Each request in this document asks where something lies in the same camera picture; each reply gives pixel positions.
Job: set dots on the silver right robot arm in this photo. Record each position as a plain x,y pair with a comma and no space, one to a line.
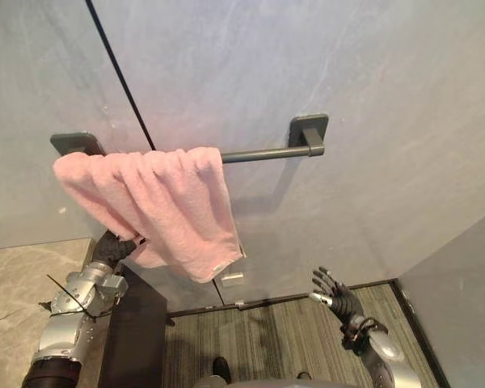
382,355

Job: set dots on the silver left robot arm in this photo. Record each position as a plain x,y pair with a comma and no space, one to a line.
70,319

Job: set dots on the dark brown cabinet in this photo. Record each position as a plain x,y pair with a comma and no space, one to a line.
135,327

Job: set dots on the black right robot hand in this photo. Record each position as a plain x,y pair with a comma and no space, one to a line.
340,298

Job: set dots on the pink towel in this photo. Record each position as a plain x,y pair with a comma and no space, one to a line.
155,210

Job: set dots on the dark grey towel bar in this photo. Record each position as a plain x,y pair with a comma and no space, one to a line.
266,151

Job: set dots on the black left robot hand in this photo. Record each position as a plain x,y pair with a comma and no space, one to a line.
111,247

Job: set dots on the dark robot foot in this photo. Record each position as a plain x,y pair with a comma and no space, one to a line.
221,368

